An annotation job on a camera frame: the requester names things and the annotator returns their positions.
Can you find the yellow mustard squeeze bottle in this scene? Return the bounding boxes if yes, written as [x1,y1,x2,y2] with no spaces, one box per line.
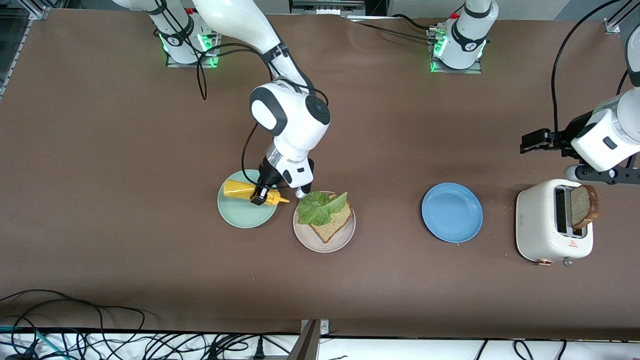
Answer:
[223,179,290,207]

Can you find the green lettuce leaf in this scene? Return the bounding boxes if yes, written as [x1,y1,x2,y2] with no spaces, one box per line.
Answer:
[296,190,349,226]

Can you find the brown bread slice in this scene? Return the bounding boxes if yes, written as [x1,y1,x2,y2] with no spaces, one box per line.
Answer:
[570,184,600,231]
[308,194,354,244]

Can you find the mint green plate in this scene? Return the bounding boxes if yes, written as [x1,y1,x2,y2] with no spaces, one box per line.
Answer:
[217,169,280,229]

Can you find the beige plate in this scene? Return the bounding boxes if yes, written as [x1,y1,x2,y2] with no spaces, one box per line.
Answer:
[292,191,357,254]

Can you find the blue plate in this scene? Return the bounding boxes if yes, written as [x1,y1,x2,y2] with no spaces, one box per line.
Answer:
[421,182,484,244]

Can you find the white toaster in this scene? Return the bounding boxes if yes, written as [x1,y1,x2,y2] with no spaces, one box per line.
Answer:
[515,178,595,268]

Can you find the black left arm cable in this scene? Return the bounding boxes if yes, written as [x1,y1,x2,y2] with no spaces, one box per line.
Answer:
[551,0,623,132]

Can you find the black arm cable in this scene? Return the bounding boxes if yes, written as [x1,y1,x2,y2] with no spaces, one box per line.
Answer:
[196,42,331,177]
[551,0,623,132]

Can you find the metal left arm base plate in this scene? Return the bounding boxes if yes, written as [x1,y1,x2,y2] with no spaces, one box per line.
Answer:
[427,27,483,75]

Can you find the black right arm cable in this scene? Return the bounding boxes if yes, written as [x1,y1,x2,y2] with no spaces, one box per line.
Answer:
[196,42,331,177]

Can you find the aluminium profile rail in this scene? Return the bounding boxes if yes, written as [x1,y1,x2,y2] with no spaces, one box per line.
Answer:
[602,0,640,35]

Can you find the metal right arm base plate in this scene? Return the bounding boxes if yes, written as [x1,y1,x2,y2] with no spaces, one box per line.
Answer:
[166,21,224,69]

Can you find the grey metal table bracket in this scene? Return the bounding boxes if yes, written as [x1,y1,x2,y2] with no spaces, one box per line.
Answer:
[287,318,331,360]

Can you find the black cable on table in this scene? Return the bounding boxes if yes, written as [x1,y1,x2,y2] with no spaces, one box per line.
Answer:
[345,14,441,43]

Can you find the dark metal equipment frame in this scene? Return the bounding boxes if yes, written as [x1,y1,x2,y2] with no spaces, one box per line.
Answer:
[289,0,367,17]

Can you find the black looped floor cable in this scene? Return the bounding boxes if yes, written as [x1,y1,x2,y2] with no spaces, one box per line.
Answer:
[0,289,147,351]

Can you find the teal floor cable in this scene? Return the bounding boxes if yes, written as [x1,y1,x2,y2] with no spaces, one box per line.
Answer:
[0,325,66,360]

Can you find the aluminium side frame rail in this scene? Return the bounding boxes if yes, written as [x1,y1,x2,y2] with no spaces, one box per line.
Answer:
[0,0,66,101]

